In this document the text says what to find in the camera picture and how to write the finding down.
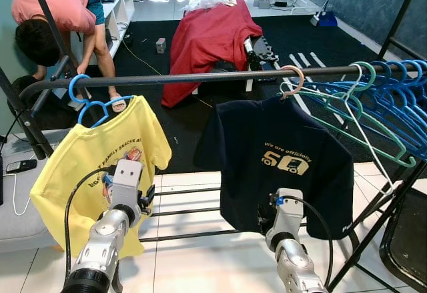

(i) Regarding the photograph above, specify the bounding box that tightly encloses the yellow printed t-shirt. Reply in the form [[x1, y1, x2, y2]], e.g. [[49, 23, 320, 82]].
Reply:
[[30, 95, 173, 260]]

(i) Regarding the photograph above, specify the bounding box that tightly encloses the blue plastic hanger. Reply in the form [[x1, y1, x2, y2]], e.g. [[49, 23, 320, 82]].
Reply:
[[320, 59, 427, 160], [347, 58, 427, 160], [68, 74, 134, 128]]

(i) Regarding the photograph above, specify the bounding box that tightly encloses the beige plastic hanger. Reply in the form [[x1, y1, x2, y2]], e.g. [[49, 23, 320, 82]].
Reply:
[[279, 65, 306, 100]]

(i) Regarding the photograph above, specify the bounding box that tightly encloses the navy t-shirt gold print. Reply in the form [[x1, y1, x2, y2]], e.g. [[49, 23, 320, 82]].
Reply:
[[193, 95, 356, 240]]

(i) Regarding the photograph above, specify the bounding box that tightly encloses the black phone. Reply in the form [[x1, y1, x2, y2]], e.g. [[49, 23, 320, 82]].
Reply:
[[5, 160, 38, 174]]

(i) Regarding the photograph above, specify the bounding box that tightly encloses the black backpack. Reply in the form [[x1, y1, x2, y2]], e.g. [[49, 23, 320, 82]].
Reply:
[[8, 74, 74, 117]]

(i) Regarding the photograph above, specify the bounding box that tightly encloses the grey ottoman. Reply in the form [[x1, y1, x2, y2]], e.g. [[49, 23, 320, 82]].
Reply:
[[0, 129, 74, 254]]

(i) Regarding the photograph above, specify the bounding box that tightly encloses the black folding chair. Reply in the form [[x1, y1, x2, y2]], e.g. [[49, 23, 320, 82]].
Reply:
[[379, 186, 427, 292]]

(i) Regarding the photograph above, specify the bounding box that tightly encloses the black machine with white legs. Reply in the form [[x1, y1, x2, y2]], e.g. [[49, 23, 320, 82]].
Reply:
[[244, 36, 281, 83]]

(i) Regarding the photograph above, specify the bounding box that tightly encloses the red cloth cover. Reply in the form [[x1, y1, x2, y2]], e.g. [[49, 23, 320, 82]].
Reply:
[[161, 0, 263, 108]]

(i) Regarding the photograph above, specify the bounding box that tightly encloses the white open shelf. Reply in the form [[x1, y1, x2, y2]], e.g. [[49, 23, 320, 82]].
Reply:
[[70, 0, 135, 67]]

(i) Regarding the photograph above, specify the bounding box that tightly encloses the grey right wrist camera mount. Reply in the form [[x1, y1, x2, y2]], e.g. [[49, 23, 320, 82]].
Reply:
[[274, 188, 306, 240]]

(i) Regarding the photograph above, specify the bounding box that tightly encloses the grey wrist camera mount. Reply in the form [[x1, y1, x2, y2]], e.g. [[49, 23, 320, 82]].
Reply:
[[274, 188, 306, 240], [110, 160, 144, 208]]

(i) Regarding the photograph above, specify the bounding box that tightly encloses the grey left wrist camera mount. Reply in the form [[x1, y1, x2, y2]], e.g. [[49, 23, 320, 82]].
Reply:
[[110, 160, 144, 208]]

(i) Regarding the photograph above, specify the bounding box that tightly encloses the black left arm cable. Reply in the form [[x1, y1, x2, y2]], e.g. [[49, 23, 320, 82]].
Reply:
[[63, 165, 115, 274]]

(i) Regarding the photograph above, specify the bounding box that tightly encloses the white wire hanger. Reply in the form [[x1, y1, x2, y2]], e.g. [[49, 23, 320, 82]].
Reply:
[[334, 66, 396, 195]]

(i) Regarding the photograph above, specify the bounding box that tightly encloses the thin white cable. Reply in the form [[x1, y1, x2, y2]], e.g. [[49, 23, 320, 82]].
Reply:
[[10, 173, 33, 217]]

